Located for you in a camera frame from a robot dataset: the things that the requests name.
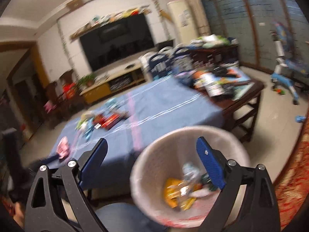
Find blue baby fence panel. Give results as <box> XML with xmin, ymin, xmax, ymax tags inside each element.
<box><xmin>148</xmin><ymin>47</ymin><xmax>194</xmax><ymax>80</ymax></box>

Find red cigarette carton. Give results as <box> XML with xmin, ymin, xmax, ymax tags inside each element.
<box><xmin>99</xmin><ymin>114</ymin><xmax>121</xmax><ymax>130</ymax></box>

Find white trash bin with liner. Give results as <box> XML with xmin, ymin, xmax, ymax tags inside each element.
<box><xmin>130</xmin><ymin>126</ymin><xmax>250</xmax><ymax>228</ymax></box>

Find person left leg jeans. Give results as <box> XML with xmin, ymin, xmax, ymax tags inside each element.
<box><xmin>95</xmin><ymin>203</ymin><xmax>169</xmax><ymax>232</ymax></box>

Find white standing air conditioner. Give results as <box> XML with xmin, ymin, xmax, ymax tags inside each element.
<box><xmin>167</xmin><ymin>0</ymin><xmax>199</xmax><ymax>44</ymax></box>

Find pink plastic wrapper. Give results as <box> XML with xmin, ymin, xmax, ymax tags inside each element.
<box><xmin>56</xmin><ymin>136</ymin><xmax>70</xmax><ymax>160</ymax></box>

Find light blue tissue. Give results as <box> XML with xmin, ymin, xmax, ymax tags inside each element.
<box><xmin>104</xmin><ymin>98</ymin><xmax>119</xmax><ymax>109</ymax></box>

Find large black television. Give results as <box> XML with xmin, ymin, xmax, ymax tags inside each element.
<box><xmin>80</xmin><ymin>14</ymin><xmax>155</xmax><ymax>72</ymax></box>

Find blue striped tablecloth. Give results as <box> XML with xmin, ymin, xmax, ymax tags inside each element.
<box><xmin>58</xmin><ymin>76</ymin><xmax>224</xmax><ymax>190</ymax></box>

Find blue plastic wrapper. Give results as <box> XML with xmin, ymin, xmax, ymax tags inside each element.
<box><xmin>83</xmin><ymin>118</ymin><xmax>94</xmax><ymax>142</ymax></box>

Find red gift box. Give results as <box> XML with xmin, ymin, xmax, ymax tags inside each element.
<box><xmin>62</xmin><ymin>82</ymin><xmax>76</xmax><ymax>100</ymax></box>

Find dark wooden side table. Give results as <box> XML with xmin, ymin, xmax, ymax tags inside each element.
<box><xmin>188</xmin><ymin>44</ymin><xmax>265</xmax><ymax>143</ymax></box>

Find yellow chip bag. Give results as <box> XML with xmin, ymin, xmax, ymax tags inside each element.
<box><xmin>163</xmin><ymin>178</ymin><xmax>197</xmax><ymax>211</ymax></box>

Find green potted plant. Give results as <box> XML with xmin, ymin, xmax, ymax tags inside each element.
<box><xmin>77</xmin><ymin>73</ymin><xmax>96</xmax><ymax>88</ymax></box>

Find red snack bag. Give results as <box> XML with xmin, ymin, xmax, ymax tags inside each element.
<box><xmin>93</xmin><ymin>114</ymin><xmax>106</xmax><ymax>125</ymax></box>

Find green wrapper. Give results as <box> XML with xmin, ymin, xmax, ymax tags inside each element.
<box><xmin>76</xmin><ymin>119</ymin><xmax>87</xmax><ymax>130</ymax></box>

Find wooden TV cabinet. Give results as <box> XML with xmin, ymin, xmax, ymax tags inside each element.
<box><xmin>80</xmin><ymin>63</ymin><xmax>146</xmax><ymax>105</ymax></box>

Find wooden wall shelf with toys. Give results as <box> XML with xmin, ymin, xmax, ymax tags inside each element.
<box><xmin>70</xmin><ymin>5</ymin><xmax>152</xmax><ymax>41</ymax></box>

